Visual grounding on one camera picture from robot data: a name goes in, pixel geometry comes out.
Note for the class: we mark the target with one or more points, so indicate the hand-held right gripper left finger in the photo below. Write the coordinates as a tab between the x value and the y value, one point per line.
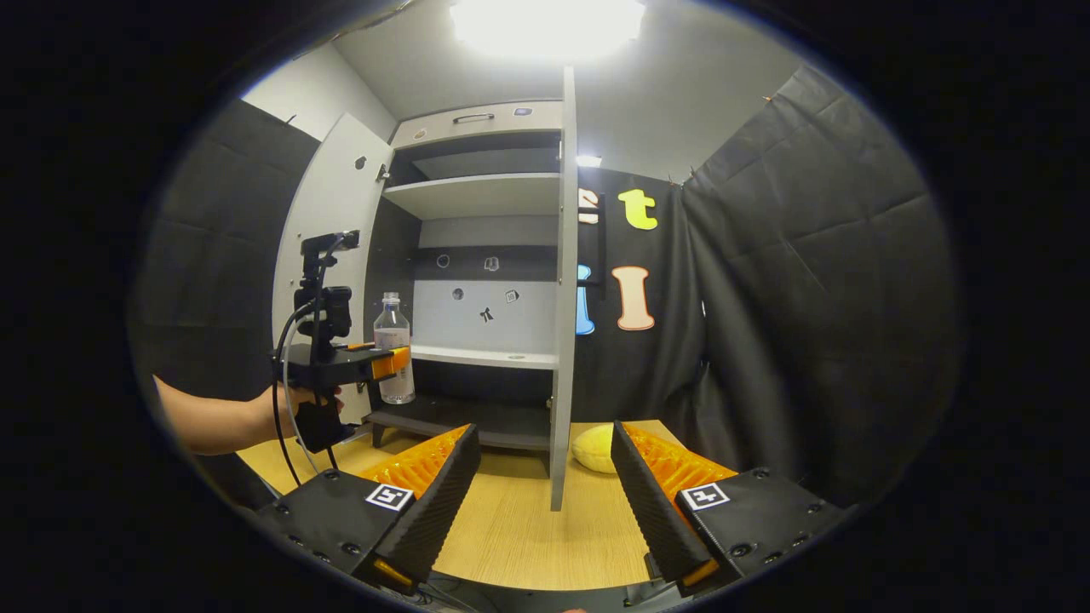
438	511

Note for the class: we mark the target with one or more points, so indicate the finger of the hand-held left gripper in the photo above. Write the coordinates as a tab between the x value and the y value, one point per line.
359	346
390	362

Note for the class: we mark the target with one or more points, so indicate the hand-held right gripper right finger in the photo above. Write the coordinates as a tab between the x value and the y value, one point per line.
656	511

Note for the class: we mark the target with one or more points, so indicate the clear plastic bottle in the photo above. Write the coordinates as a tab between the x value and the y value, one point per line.
393	328

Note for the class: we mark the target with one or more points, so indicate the grey cabinet door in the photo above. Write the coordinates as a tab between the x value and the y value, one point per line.
564	340
341	196

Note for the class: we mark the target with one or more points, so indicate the grey cabinet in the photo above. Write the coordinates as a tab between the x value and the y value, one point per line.
481	196

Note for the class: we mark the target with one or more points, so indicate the yellow round sponge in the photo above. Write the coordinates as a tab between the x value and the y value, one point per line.
593	449

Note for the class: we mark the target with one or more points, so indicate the black backdrop cloth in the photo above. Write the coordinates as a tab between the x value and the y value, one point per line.
809	298

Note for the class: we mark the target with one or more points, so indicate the large ceiling light panel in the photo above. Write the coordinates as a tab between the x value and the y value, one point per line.
549	21

